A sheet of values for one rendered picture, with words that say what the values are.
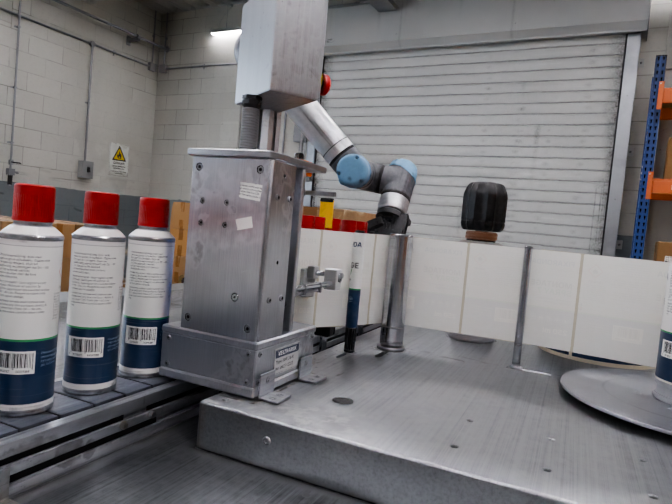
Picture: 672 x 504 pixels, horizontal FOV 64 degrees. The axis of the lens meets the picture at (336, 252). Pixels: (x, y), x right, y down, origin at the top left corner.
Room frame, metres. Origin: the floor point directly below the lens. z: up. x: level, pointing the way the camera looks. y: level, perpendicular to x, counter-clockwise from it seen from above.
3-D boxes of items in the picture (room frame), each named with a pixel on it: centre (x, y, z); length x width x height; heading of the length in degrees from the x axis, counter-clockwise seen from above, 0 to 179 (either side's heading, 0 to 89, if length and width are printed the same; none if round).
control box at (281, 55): (1.00, 0.14, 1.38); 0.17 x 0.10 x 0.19; 31
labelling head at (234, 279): (0.64, 0.10, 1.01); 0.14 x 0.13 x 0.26; 156
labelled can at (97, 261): (0.55, 0.24, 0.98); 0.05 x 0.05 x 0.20
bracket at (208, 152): (0.64, 0.10, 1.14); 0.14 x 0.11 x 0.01; 156
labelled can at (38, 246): (0.48, 0.28, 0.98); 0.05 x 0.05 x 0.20
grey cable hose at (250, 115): (0.96, 0.17, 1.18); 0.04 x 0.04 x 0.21
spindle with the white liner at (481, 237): (1.02, -0.27, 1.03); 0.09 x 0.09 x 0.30
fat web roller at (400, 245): (0.86, -0.10, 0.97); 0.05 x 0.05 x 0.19
